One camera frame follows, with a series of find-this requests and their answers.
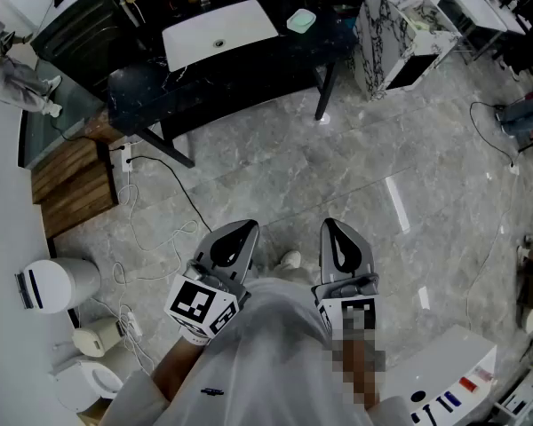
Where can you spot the white sink basin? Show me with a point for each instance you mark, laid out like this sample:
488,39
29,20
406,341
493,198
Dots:
213,25

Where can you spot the white power strip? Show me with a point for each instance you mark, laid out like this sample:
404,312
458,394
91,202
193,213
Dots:
134,324

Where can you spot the pale green soap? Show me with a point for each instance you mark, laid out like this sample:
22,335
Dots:
302,20

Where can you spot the white round bin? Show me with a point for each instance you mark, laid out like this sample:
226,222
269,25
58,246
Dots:
62,284

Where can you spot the person's white shoe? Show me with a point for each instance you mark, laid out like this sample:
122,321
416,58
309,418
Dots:
291,260

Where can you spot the white side table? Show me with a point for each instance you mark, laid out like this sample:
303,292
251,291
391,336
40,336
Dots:
435,362

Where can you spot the white marbled cabinet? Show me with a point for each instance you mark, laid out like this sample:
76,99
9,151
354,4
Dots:
391,38

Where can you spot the black marble vanity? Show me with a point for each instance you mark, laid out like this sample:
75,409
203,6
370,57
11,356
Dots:
248,73

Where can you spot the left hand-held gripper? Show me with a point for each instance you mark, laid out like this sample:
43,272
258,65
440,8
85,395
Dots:
191,304

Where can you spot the metal sink drain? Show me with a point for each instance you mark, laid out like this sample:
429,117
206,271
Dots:
219,42

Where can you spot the green soap dish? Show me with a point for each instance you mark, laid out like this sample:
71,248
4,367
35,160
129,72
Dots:
291,26

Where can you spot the small blue item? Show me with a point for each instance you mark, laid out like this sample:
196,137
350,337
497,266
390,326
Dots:
452,398

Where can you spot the small red item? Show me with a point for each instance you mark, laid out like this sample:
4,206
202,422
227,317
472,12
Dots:
468,383

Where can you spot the black cabinet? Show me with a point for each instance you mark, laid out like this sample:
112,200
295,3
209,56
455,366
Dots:
84,29

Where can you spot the wooden slat platform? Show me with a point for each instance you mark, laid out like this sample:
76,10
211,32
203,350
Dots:
71,184

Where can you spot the person's left forearm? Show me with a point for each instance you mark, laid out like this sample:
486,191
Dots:
177,371

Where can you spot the glass panel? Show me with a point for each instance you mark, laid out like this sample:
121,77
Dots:
53,122

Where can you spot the beige small appliance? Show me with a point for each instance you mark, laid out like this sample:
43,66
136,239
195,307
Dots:
95,337

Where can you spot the white wall socket strip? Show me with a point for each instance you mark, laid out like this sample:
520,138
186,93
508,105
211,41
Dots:
126,158

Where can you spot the person's right forearm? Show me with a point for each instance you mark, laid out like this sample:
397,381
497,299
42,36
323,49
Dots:
360,371

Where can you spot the black round item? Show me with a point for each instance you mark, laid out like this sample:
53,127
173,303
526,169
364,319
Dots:
418,395

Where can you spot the person's white shirt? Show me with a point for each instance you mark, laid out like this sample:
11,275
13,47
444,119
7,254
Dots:
266,362

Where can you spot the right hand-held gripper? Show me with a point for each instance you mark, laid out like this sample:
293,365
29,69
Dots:
351,290

